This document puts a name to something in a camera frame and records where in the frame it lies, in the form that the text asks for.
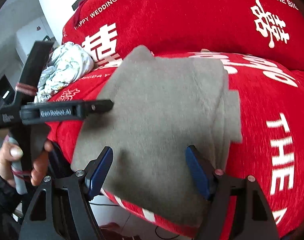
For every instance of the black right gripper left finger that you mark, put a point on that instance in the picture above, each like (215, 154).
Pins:
(60, 208)

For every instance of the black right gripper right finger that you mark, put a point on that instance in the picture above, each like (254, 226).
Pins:
(238, 208)

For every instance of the grey knit sweater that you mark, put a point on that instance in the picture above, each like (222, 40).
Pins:
(162, 105)

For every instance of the person's left hand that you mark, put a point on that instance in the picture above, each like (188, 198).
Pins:
(10, 153)

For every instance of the dark television screen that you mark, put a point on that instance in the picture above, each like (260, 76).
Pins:
(7, 93)

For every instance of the light floral cloth bundle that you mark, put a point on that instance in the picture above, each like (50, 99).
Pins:
(68, 63)

